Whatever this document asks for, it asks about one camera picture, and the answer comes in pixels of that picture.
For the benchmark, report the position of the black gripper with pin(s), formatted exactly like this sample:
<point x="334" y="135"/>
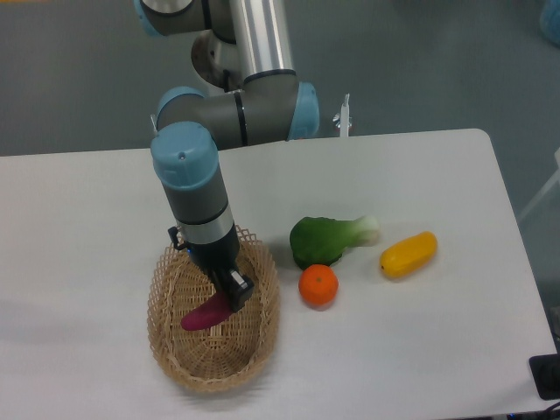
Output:
<point x="217" y="260"/>

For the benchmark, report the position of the purple sweet potato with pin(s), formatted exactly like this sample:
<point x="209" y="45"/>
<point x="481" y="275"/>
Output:
<point x="213" y="312"/>

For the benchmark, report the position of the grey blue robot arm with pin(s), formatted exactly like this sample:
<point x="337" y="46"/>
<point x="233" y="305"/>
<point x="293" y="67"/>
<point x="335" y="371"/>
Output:
<point x="261" y="100"/>

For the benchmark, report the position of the oval wicker basket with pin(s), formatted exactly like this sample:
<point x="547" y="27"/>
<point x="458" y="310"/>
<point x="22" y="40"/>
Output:
<point x="224" y="356"/>

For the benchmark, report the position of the orange tangerine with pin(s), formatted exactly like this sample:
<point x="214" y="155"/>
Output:
<point x="318" y="285"/>

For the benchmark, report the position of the green bok choy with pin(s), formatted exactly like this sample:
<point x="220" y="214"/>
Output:
<point x="321" y="240"/>

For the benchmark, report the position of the yellow mango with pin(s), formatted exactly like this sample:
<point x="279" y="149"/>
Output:
<point x="408" y="255"/>

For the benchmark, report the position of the black box at table edge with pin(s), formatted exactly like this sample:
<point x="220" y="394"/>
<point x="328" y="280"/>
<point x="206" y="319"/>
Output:
<point x="545" y="371"/>

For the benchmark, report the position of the blue object top right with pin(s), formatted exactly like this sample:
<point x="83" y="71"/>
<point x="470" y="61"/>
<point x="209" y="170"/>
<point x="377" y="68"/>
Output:
<point x="549" y="21"/>

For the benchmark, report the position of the white frame right edge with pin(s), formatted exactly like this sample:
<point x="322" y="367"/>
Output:
<point x="540" y="198"/>

